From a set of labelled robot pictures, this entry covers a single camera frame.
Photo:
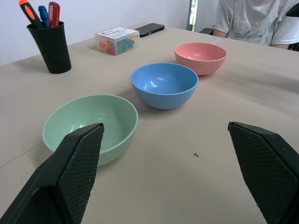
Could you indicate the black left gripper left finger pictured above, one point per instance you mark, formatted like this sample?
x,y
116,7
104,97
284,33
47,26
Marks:
x,y
58,182

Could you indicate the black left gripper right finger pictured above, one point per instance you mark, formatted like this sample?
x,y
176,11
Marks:
x,y
268,172

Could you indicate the green bowl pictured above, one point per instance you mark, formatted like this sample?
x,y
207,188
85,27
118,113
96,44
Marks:
x,y
93,121

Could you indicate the small dark screw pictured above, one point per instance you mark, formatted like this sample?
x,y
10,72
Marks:
x,y
196,154

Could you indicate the red bowl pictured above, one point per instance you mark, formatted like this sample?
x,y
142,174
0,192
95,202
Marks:
x,y
201,58

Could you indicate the black pen cup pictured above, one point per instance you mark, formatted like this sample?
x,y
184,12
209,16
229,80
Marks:
x,y
52,49

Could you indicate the blue bowl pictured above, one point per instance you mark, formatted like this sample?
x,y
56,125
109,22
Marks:
x,y
163,86

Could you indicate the person in grey t-shirt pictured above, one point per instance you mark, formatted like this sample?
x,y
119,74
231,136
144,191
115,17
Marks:
x,y
254,21

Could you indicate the clear box of coloured pieces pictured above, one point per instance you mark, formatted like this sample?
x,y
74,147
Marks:
x,y
118,40

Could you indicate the black right robot gripper tip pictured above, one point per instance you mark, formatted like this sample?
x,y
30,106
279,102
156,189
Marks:
x,y
294,11

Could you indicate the blue marker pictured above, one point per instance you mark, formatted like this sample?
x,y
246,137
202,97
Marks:
x,y
44,15

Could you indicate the red marker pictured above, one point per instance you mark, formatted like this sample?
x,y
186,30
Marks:
x,y
54,14

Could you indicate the orange and black marker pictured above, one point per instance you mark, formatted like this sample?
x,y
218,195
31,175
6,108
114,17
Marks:
x,y
29,14

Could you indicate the black smartphone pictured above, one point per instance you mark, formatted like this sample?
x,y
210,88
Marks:
x,y
149,29

